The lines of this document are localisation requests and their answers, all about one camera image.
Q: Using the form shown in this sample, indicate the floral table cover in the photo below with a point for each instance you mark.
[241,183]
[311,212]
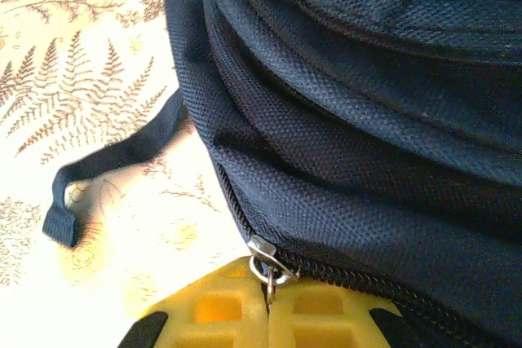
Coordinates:
[81,58]

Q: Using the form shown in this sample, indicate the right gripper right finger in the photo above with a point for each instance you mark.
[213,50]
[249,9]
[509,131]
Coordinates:
[326,319]

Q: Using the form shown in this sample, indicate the navy blue backpack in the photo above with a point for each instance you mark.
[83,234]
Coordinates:
[346,120]

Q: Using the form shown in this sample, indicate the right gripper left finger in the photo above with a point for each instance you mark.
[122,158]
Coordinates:
[220,315]

